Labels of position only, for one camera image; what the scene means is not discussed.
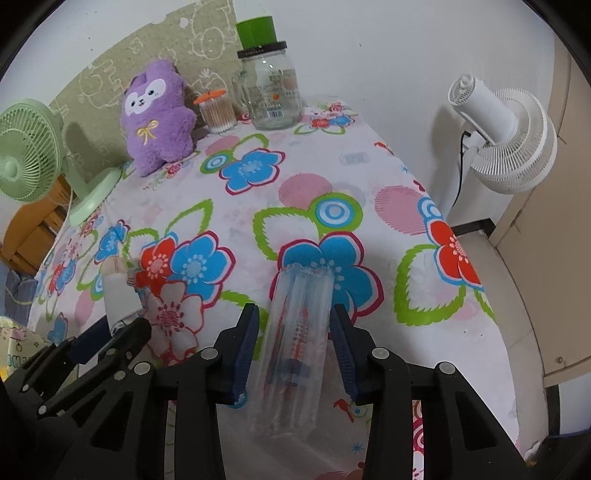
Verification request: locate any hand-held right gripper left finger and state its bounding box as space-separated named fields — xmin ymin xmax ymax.
xmin=65 ymin=302 xmax=262 ymax=480

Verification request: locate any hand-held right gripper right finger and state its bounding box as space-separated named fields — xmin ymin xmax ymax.
xmin=329 ymin=304 xmax=533 ymax=480

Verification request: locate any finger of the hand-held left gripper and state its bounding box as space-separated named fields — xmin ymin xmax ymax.
xmin=17 ymin=318 xmax=115 ymax=385
xmin=36 ymin=318 xmax=153 ymax=417

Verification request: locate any clear plastic syringe package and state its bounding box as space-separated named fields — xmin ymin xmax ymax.
xmin=246 ymin=265 xmax=334 ymax=440

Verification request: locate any yellow cartoon fabric storage box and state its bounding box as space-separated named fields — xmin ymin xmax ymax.
xmin=0 ymin=316 xmax=48 ymax=385

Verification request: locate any wooden bed headboard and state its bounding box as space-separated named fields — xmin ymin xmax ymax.
xmin=0 ymin=178 xmax=71 ymax=278

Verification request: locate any floral tablecloth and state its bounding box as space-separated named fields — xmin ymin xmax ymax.
xmin=27 ymin=95 xmax=523 ymax=480

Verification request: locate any green desk fan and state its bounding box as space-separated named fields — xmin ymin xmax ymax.
xmin=0 ymin=98 xmax=123 ymax=227

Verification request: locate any purple plush toy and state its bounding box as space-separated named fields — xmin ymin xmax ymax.
xmin=119 ymin=58 xmax=197 ymax=179

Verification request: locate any cotton swab box orange lid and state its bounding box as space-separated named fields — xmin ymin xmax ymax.
xmin=193 ymin=89 xmax=239 ymax=135

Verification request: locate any glass jar with green lid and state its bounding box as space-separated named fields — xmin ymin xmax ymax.
xmin=232 ymin=16 xmax=304 ymax=131

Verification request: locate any white circulator fan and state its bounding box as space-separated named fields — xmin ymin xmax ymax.
xmin=438 ymin=74 xmax=560 ymax=223

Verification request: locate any beige cartoon print board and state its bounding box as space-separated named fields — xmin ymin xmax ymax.
xmin=48 ymin=0 xmax=242 ymax=136

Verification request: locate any white fan power cord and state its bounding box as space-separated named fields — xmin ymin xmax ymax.
xmin=64 ymin=182 xmax=78 ymax=224

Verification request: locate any black fan cable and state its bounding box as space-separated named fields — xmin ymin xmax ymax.
xmin=450 ymin=131 xmax=472 ymax=209

